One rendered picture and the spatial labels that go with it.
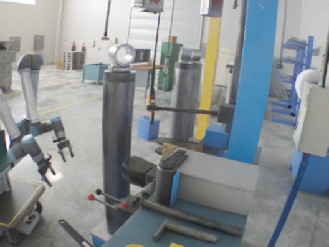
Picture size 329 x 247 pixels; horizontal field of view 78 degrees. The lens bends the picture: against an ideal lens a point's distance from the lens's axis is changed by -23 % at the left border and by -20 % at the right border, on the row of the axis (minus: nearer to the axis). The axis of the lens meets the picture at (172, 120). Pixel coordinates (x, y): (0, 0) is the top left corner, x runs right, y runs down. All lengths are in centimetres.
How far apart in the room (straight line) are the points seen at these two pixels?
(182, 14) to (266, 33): 1165
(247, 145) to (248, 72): 38
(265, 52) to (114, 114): 97
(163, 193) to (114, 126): 77
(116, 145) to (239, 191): 96
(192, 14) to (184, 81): 1006
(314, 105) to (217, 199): 81
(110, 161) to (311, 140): 131
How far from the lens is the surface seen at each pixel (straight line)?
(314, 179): 363
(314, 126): 152
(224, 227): 90
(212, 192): 100
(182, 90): 278
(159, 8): 137
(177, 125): 287
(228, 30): 1220
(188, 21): 1268
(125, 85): 156
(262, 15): 128
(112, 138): 166
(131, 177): 143
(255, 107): 129
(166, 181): 94
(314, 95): 148
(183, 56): 277
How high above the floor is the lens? 167
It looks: 17 degrees down
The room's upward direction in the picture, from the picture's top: 6 degrees clockwise
